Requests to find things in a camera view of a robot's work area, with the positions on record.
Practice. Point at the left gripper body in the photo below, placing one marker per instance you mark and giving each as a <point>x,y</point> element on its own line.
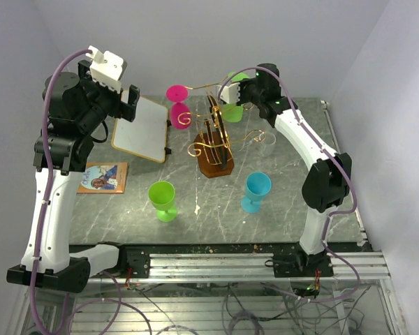
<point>103,100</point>

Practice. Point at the pink plastic wine glass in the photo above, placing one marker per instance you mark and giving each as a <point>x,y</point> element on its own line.
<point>180,115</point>

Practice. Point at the green wine glass front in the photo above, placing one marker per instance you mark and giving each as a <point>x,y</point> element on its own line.
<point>162,196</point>

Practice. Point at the green wine glass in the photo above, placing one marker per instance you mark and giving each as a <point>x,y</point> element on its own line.
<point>162,196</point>
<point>231,112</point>

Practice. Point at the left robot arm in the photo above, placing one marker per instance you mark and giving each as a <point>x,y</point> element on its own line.
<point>77,104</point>

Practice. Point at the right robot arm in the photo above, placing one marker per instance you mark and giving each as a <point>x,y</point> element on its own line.
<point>329,173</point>

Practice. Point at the blue plastic wine glass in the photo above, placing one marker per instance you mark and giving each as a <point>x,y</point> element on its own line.
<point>257,187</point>

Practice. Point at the framed picture card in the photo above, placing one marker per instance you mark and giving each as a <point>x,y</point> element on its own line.
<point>101,178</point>

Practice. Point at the clear plastic cup front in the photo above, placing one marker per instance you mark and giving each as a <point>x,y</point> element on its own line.
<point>265,144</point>

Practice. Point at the small whiteboard yellow frame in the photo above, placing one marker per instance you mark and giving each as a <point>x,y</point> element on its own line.
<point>146,136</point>

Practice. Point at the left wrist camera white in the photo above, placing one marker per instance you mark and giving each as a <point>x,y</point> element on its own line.
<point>106,68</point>

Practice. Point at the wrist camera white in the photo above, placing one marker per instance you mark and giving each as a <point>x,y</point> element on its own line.
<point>106,68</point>
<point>229,94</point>

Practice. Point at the gold wire glass rack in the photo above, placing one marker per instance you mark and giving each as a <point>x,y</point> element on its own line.
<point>212,146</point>

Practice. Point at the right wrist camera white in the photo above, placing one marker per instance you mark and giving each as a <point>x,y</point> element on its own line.
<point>229,94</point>

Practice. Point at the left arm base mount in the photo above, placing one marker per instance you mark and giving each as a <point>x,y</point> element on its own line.
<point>133,262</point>

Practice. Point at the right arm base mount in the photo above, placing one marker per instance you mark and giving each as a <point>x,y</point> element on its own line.
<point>290,261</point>

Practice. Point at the aluminium rail frame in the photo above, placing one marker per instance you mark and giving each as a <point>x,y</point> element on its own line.
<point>227,289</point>

